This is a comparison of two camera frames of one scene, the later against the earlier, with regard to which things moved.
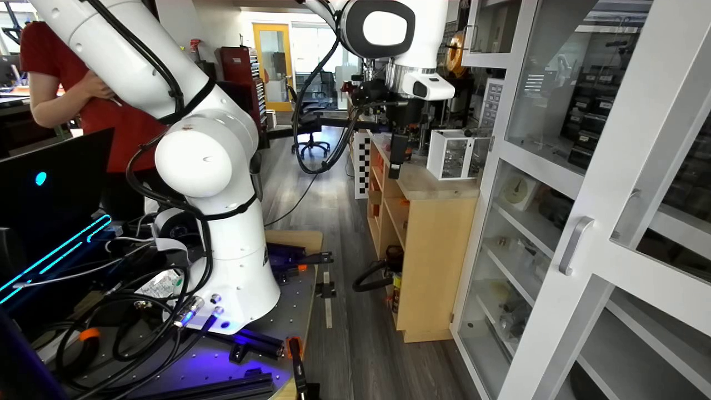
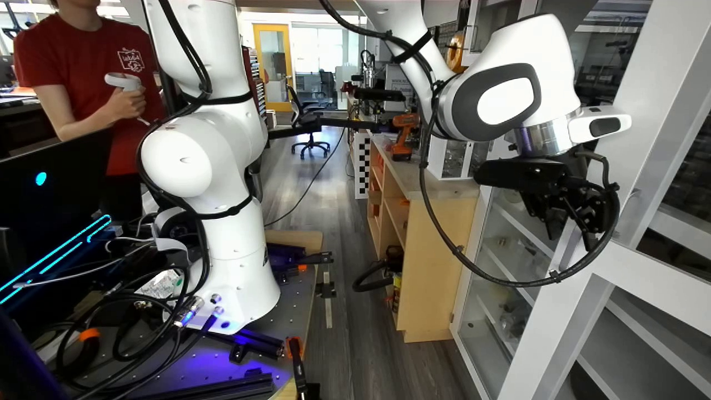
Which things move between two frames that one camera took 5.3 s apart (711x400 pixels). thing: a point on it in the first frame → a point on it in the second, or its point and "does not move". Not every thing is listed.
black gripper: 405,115 → 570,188
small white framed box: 457,154 does not move
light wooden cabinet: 433,224 does not move
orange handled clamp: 296,348 does not move
